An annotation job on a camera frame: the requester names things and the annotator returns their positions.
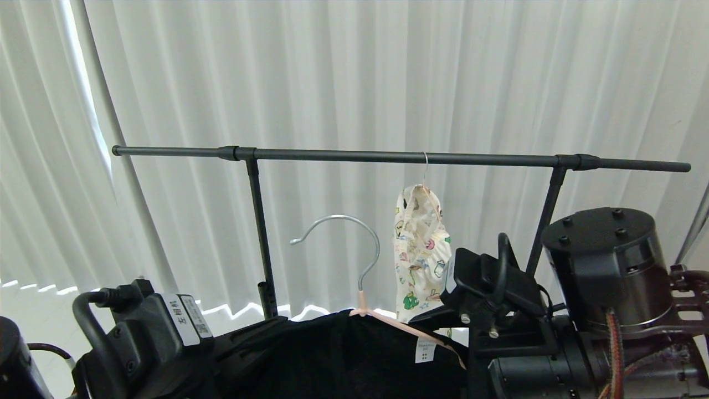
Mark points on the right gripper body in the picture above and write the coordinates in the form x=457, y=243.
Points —
x=526, y=377

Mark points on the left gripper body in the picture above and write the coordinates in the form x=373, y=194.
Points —
x=166, y=377

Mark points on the cream printed garment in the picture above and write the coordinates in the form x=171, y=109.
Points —
x=424, y=255

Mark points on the black garment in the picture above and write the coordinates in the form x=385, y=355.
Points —
x=343, y=366

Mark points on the pink clothes hanger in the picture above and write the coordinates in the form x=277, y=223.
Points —
x=425, y=166
x=374, y=244

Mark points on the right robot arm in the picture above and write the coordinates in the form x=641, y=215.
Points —
x=609, y=260

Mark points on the black clothes rack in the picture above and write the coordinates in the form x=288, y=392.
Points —
x=388, y=157

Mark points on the white curtain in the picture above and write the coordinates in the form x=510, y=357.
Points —
x=332, y=72

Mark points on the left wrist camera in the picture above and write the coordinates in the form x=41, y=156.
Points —
x=149, y=327

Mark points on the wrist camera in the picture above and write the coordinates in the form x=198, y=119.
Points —
x=498, y=293
x=149, y=327

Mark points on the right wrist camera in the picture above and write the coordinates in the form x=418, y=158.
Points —
x=498, y=293

